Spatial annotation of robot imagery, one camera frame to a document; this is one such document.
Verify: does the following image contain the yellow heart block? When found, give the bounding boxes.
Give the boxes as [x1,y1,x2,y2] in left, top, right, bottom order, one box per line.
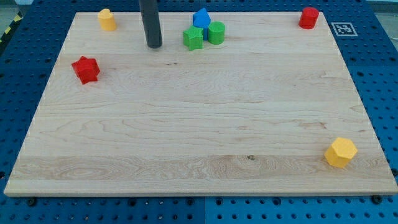
[97,8,117,31]

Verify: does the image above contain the green star block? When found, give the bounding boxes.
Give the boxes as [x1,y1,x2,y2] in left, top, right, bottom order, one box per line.
[183,26,203,50]

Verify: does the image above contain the wooden board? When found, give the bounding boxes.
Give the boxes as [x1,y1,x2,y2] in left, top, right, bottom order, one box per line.
[4,12,397,197]

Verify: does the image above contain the green cylinder block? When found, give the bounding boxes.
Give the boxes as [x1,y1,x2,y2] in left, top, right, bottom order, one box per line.
[208,21,225,45]

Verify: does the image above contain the blue pentagon block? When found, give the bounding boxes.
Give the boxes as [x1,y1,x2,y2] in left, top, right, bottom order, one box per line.
[192,8,211,40]

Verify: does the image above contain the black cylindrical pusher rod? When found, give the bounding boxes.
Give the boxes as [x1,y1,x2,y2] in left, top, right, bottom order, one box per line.
[139,0,162,49]

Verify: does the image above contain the red star block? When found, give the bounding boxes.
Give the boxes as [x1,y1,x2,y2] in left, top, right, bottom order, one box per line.
[72,56,100,85]

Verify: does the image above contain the red cylinder block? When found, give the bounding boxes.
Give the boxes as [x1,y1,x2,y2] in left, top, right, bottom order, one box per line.
[298,7,319,29]

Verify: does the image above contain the yellow hexagon block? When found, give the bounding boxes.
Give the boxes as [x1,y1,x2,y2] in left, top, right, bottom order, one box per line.
[324,138,358,168]

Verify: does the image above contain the white fiducial marker tag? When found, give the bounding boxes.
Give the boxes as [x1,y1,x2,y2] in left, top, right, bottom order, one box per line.
[331,22,358,37]

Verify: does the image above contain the black bolt left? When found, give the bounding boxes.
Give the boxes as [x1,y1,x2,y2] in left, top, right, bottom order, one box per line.
[27,197,37,207]

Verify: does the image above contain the black bolt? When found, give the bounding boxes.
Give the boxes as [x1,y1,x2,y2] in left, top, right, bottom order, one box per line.
[371,195,383,205]
[27,197,37,207]

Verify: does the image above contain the black bolt right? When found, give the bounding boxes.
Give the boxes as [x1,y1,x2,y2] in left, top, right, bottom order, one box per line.
[371,195,383,205]

